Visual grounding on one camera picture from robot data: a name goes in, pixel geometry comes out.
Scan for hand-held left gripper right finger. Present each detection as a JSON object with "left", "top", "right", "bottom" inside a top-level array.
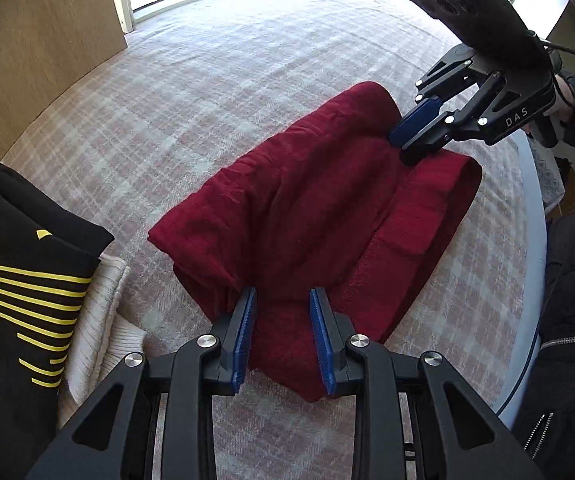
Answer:
[{"left": 309, "top": 286, "right": 533, "bottom": 480}]

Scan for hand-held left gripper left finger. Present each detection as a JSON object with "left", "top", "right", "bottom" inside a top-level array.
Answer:
[{"left": 25, "top": 286, "right": 258, "bottom": 480}]

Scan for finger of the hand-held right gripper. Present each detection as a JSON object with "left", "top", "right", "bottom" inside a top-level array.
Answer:
[
  {"left": 388, "top": 45, "right": 484, "bottom": 149},
  {"left": 399, "top": 71, "right": 519, "bottom": 167}
]

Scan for dark red sweater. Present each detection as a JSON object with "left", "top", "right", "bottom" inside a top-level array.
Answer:
[{"left": 148, "top": 81, "right": 483, "bottom": 403}]

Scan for person's right hand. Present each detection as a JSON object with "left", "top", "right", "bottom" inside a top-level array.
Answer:
[{"left": 553, "top": 72, "right": 575, "bottom": 123}]

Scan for white knit garment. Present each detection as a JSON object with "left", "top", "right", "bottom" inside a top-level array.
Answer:
[{"left": 56, "top": 252, "right": 148, "bottom": 431}]

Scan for plaid bedspread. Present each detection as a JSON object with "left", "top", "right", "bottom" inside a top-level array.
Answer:
[{"left": 0, "top": 0, "right": 548, "bottom": 480}]

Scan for black garment with yellow stripes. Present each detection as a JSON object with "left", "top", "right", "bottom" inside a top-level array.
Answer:
[{"left": 0, "top": 147, "right": 116, "bottom": 480}]

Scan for wooden panel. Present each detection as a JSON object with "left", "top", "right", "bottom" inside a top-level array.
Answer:
[{"left": 0, "top": 0, "right": 128, "bottom": 163}]

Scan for blue cable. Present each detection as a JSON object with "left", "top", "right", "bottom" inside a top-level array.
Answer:
[{"left": 495, "top": 305, "right": 543, "bottom": 418}]

